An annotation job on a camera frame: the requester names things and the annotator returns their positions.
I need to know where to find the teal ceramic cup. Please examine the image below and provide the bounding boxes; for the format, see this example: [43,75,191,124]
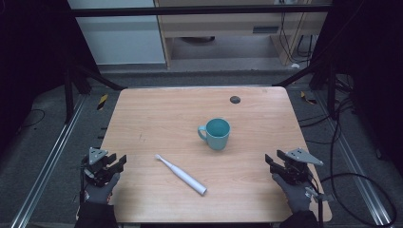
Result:
[197,118,232,151]

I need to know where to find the light wooden desk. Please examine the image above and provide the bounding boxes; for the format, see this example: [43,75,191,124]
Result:
[154,0,333,68]

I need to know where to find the yellow black hazard tape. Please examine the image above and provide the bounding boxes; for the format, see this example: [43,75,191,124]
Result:
[299,90,318,105]
[96,92,109,111]

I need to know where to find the person's right hand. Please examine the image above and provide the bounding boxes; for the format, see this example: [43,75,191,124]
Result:
[271,173,316,214]

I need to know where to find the white cabinet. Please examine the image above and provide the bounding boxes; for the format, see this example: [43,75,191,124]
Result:
[67,0,167,67]

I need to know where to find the hanging black desk cables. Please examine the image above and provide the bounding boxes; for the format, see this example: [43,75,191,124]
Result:
[278,11,316,66]

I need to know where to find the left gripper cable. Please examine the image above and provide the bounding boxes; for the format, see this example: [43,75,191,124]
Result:
[79,158,88,204]

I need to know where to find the black looped floor cable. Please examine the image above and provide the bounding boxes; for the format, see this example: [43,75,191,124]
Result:
[318,94,398,228]

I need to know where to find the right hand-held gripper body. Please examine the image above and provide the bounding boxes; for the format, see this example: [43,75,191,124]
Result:
[277,147,324,186]

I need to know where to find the black horizontal frame bar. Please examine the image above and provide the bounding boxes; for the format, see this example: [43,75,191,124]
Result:
[67,5,333,18]

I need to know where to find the person's left hand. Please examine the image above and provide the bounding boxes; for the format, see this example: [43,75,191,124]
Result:
[83,172,122,205]

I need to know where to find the white electric toothbrush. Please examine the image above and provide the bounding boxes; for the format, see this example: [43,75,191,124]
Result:
[154,153,208,197]

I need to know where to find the black metal stand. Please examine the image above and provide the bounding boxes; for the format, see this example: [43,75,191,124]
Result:
[271,58,338,122]
[62,61,128,125]

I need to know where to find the right gripper cable with plug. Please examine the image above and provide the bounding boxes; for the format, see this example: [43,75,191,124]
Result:
[304,177,336,228]

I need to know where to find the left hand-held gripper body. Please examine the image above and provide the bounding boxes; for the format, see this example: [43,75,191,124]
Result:
[81,146,119,188]

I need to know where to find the aluminium floor rail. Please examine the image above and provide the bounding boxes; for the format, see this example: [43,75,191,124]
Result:
[10,94,88,228]
[315,89,393,228]

